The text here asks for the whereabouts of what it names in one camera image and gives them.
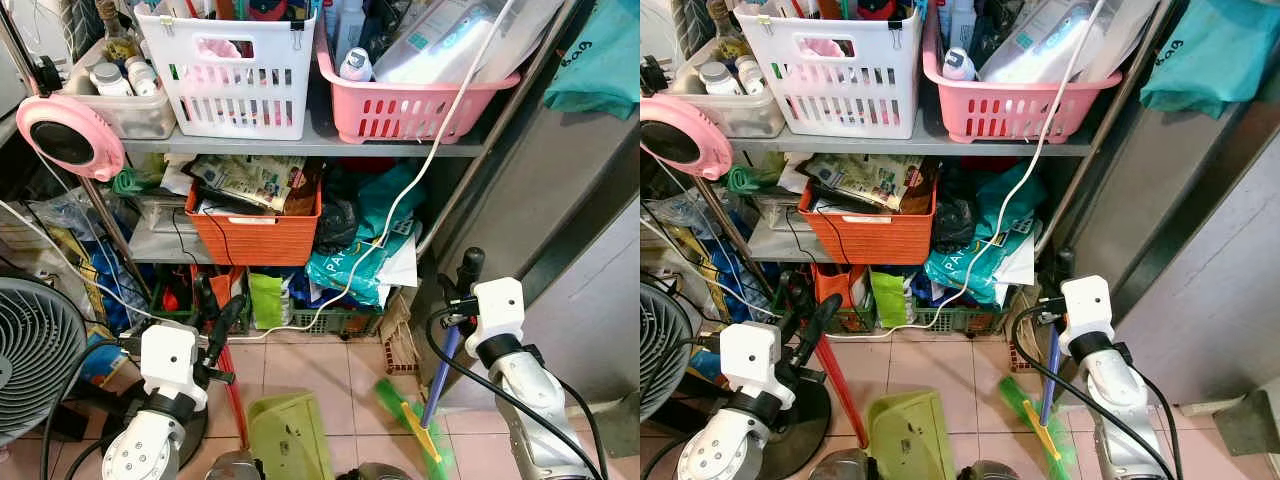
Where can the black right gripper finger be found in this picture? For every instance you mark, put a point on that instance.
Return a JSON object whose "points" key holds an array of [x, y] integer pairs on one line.
{"points": [[470, 268], [1063, 267]]}

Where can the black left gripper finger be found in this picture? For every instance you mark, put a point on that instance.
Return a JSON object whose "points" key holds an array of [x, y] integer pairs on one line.
{"points": [[797, 300], [823, 316], [207, 303], [231, 317]]}

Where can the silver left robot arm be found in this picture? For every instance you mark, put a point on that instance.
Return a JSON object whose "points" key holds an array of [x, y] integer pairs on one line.
{"points": [[135, 450], [715, 450]]}

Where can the lime green bag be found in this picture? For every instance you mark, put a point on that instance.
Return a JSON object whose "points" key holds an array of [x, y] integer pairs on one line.
{"points": [[265, 300], [888, 298]]}

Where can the orange plastic basket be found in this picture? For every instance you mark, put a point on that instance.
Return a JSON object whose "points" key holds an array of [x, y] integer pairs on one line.
{"points": [[255, 240], [865, 240]]}

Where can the teal plastic bag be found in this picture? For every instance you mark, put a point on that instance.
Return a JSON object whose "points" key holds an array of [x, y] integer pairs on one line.
{"points": [[965, 265], [345, 265]]}

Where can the silver left robot leg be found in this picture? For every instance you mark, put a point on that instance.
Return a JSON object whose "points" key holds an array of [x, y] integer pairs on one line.
{"points": [[232, 468], [845, 466]]}

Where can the silver robot leg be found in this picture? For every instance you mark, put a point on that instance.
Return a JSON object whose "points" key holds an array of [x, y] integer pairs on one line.
{"points": [[845, 466], [375, 473], [985, 471], [232, 468]]}

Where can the green plastic crate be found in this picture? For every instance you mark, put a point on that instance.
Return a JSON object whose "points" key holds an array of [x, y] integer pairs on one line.
{"points": [[335, 320], [950, 318]]}

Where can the grey metal cabinet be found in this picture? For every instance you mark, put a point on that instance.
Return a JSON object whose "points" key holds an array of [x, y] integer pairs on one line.
{"points": [[570, 280], [1190, 280]]}

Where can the black plastic bag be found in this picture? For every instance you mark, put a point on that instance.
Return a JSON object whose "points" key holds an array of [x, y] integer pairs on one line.
{"points": [[955, 220], [335, 220]]}

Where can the printed paper package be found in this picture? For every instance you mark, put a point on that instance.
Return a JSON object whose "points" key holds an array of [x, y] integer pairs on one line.
{"points": [[250, 180], [870, 180]]}

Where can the green tape roll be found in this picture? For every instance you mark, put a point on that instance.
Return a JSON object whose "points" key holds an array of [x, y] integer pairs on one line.
{"points": [[745, 180], [130, 182]]}

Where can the grey electric fan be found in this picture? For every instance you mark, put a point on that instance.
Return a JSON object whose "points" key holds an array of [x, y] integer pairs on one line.
{"points": [[655, 350], [35, 360]]}

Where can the pink plastic basket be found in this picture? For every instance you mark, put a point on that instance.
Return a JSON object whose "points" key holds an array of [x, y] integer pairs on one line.
{"points": [[1000, 110], [400, 110]]}

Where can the silver right robot leg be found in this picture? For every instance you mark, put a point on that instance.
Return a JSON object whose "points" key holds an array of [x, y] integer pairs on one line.
{"points": [[375, 473], [985, 471]]}

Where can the grey metal shelf rack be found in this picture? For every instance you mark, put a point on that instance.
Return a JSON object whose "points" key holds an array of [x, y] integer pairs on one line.
{"points": [[300, 147], [900, 146]]}

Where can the clear plastic container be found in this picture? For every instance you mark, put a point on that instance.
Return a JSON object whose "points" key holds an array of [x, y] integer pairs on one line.
{"points": [[130, 115], [740, 115]]}

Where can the dark grey wedge block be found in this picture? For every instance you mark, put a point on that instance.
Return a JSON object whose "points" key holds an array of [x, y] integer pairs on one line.
{"points": [[1250, 420], [620, 430]]}

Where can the white plastic basket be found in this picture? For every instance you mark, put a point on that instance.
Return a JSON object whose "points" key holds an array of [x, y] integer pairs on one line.
{"points": [[840, 80], [235, 80]]}

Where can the white plastic package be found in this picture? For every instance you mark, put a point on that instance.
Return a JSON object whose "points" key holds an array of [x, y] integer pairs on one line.
{"points": [[1050, 40], [440, 45]]}

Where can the white pill bottle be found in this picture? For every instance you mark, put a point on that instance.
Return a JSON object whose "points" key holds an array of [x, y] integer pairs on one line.
{"points": [[750, 73], [108, 80], [716, 80], [142, 75]]}

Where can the glass oil bottle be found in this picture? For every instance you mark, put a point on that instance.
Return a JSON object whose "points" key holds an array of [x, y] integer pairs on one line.
{"points": [[728, 32], [118, 32]]}

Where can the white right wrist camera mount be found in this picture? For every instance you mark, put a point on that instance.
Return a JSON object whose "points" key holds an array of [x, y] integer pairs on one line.
{"points": [[1087, 305], [497, 305]]}

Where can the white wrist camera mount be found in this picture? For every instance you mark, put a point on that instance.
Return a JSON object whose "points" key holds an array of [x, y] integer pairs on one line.
{"points": [[1087, 305], [168, 352], [497, 305], [748, 355]]}

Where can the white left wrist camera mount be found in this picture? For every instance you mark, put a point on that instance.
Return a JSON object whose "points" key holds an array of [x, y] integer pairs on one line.
{"points": [[168, 352], [748, 355]]}

